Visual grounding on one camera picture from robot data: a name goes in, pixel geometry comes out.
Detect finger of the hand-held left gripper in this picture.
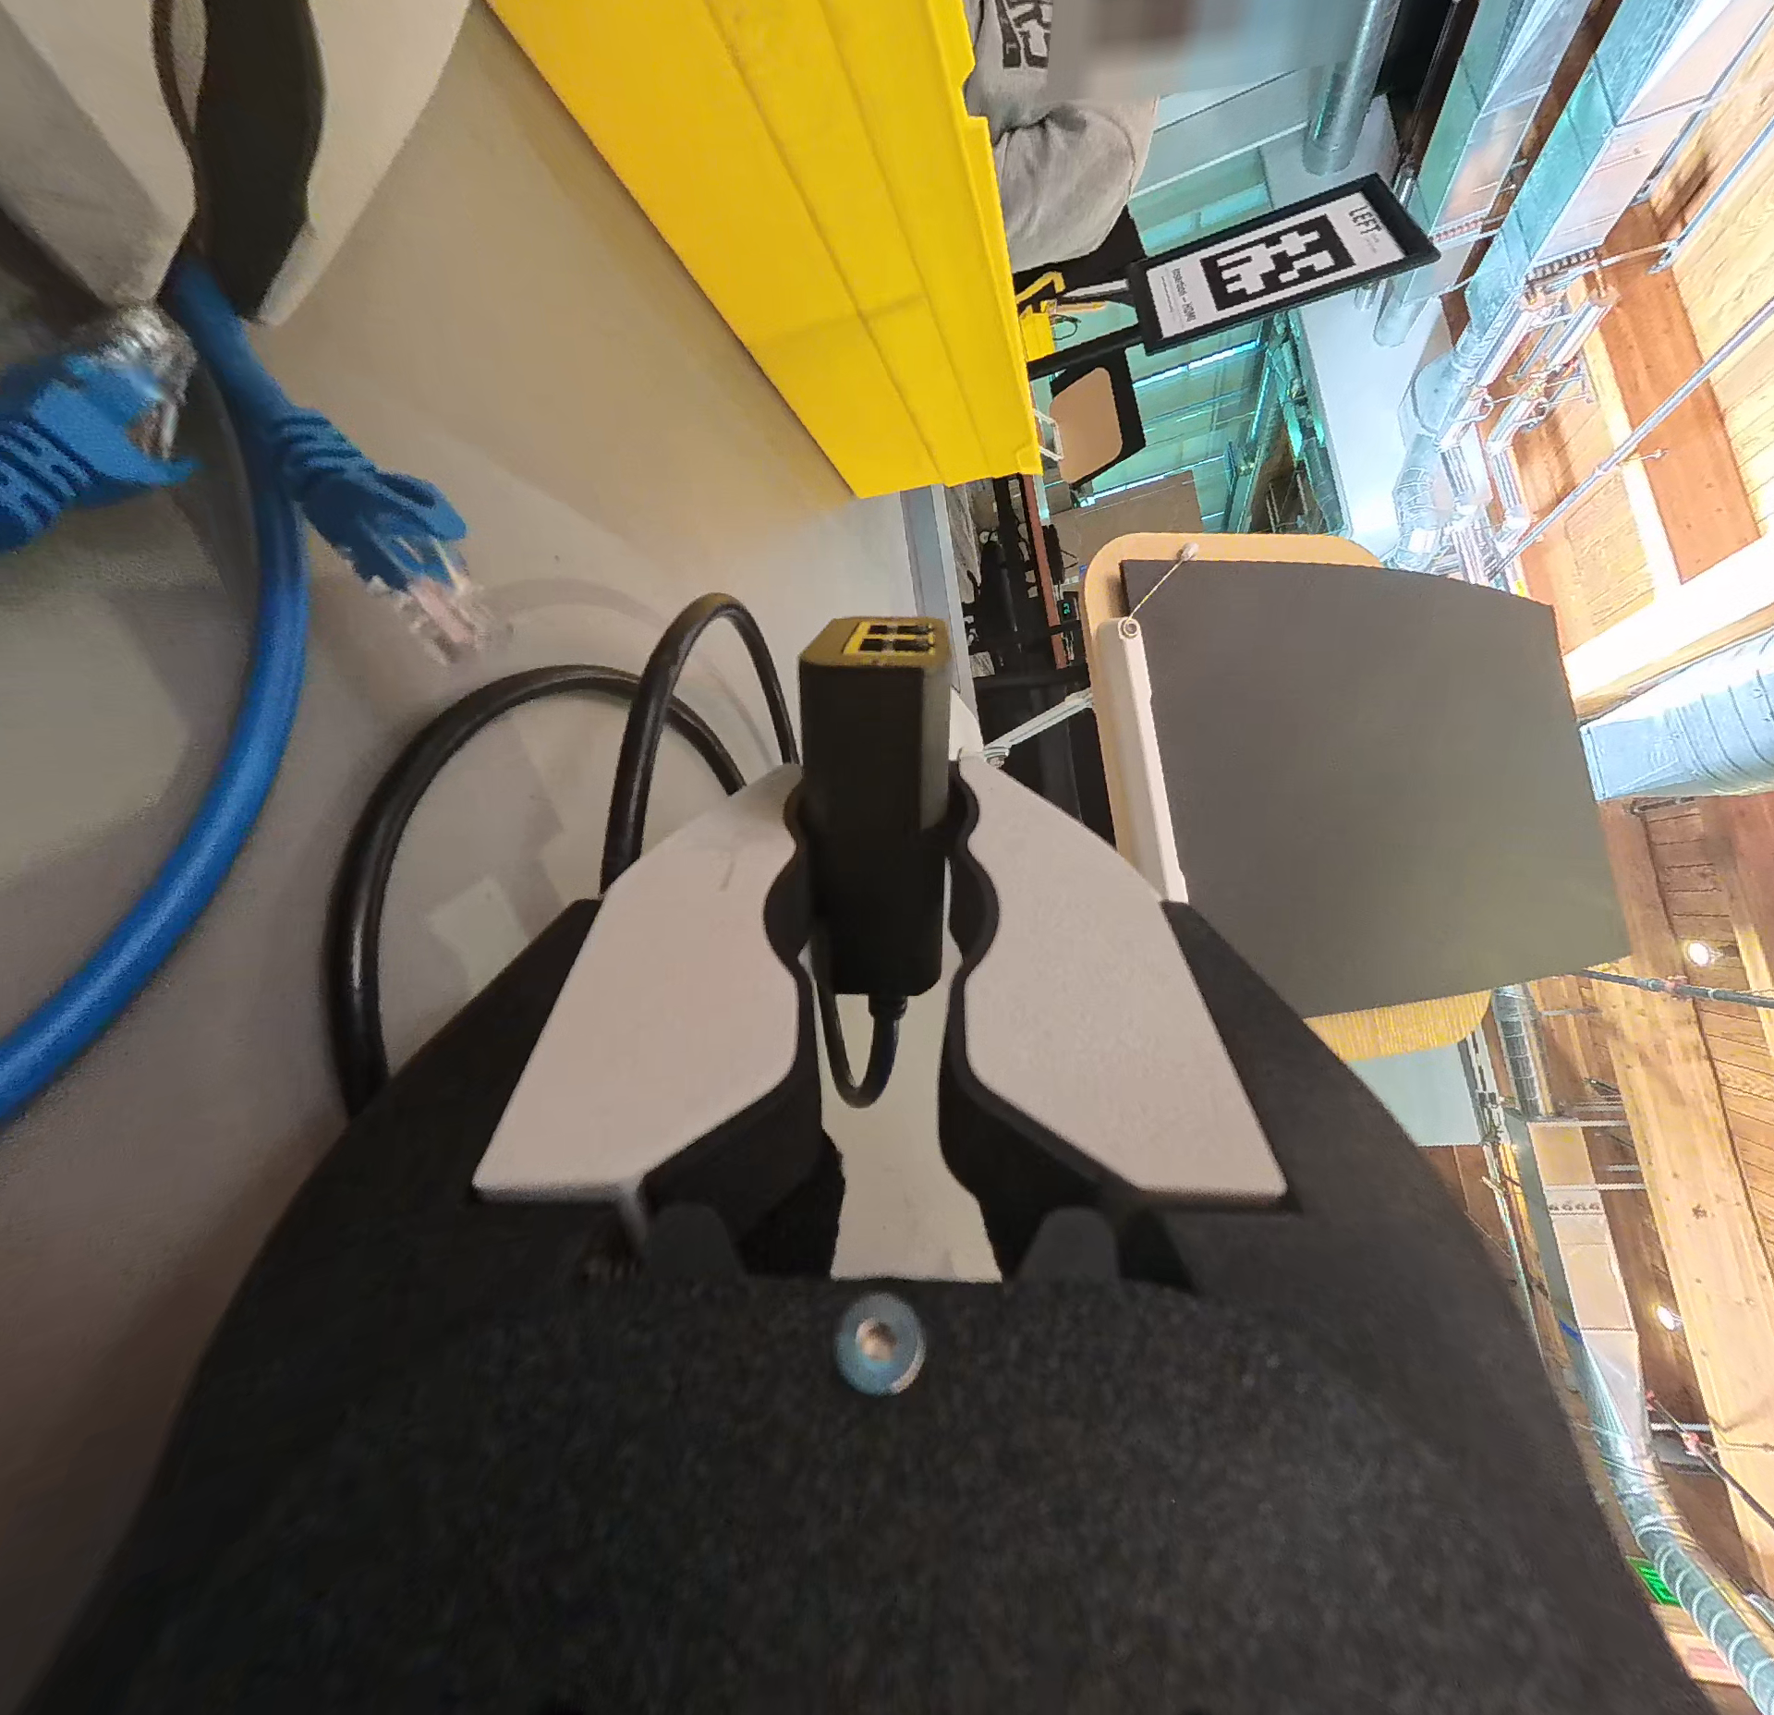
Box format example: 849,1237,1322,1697
0,0,210,307
193,0,487,324

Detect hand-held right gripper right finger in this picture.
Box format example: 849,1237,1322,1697
938,758,1291,1261

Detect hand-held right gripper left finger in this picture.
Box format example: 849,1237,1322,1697
472,769,833,1222

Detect black ethernet adapter with cable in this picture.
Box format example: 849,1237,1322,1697
324,592,960,1122

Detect blue ethernet cable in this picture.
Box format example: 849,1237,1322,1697
0,259,507,1135

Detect dark grey panel board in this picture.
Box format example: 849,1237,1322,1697
1084,534,1635,1063

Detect yellow plastic bin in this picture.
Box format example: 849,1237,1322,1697
476,0,1041,501

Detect round silver ventilation duct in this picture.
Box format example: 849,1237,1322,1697
1306,0,1429,181

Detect rectangular foil-wrapped duct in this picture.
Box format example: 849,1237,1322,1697
1418,0,1774,255

